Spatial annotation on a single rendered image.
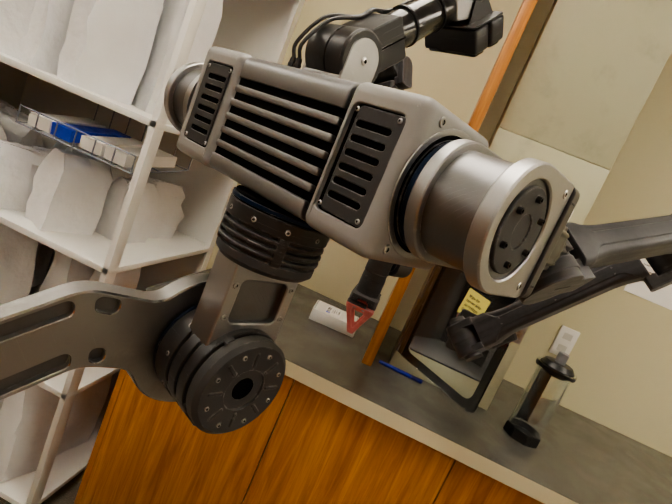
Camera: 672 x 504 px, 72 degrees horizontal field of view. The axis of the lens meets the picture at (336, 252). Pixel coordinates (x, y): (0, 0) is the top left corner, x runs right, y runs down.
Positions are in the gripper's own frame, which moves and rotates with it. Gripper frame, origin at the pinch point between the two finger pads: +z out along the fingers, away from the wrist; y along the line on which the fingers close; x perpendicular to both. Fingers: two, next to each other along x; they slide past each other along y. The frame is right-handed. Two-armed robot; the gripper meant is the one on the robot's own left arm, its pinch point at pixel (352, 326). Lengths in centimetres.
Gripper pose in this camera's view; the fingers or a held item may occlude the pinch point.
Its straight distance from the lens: 113.7
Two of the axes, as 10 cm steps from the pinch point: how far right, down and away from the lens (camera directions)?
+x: -9.1, -4.0, 1.3
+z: -3.8, 9.1, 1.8
